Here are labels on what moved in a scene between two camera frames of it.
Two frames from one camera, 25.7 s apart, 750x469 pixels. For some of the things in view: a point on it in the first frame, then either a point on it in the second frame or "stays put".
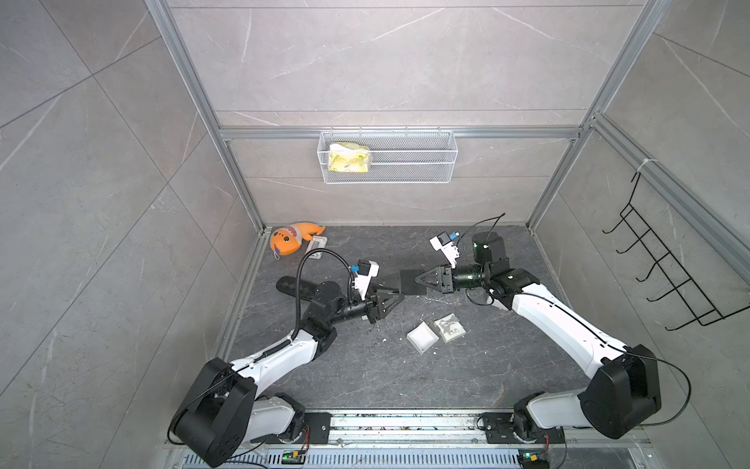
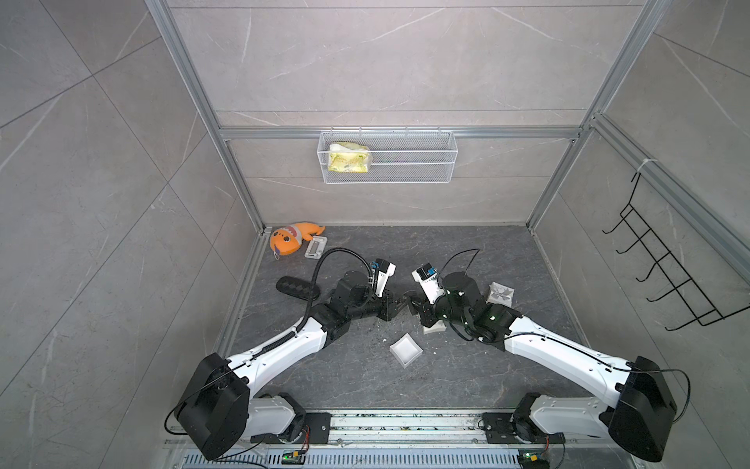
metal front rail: x=414 y=430 stays put
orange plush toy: x=288 y=239 stays put
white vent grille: x=384 y=458 stays put
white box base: x=422 y=337 to x=405 y=350
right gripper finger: x=433 y=283 to x=414 y=304
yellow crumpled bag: x=348 y=157 stays put
